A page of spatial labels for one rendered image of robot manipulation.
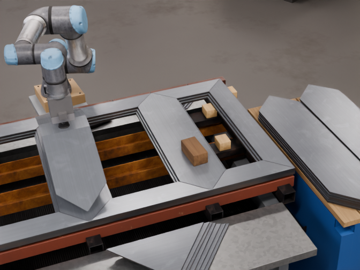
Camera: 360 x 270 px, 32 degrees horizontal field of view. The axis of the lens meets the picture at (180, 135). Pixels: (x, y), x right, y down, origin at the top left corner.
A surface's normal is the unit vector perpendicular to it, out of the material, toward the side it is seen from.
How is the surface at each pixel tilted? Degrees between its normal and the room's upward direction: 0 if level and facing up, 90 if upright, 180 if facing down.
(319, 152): 0
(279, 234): 0
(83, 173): 30
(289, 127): 0
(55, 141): 18
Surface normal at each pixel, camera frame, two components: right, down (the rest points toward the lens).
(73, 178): 0.12, -0.45
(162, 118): -0.04, -0.82
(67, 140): 0.06, -0.62
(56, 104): 0.31, 0.53
